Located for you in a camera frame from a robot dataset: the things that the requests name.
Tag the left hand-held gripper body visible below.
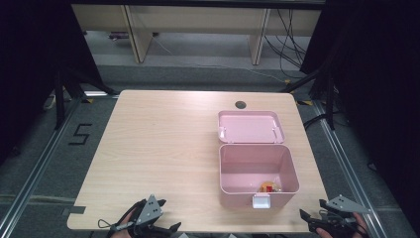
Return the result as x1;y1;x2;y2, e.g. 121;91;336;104
113;193;172;238

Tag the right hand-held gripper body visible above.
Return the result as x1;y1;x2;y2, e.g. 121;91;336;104
308;194;371;236

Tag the pink plastic box with lid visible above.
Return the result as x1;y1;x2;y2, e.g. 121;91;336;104
217;109;301;210

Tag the person's right hand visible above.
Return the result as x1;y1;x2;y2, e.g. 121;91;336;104
315;212;369;238

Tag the person's left hand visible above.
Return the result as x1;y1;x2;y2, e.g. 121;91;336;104
109;211;136;238

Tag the small orange wrapped item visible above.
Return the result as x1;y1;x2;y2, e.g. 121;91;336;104
259;180;282;193

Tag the black metal stand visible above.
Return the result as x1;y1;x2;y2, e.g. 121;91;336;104
53;69;66;131
324;70;337;131

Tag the black curtain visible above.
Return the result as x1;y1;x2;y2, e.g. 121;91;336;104
0;0;117;167
298;0;420;234

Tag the beige wooden desk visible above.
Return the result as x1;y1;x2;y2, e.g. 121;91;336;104
70;3;323;66

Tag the aluminium floor rail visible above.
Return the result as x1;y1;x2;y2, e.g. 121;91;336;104
311;99;388;238
0;98;83;230

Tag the thin black cable loop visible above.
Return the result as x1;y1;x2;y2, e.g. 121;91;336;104
97;218;117;230

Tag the black floor cable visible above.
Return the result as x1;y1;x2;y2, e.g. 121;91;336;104
302;113;328;131

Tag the bundle of black cables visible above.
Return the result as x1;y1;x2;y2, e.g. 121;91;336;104
262;8;309;79

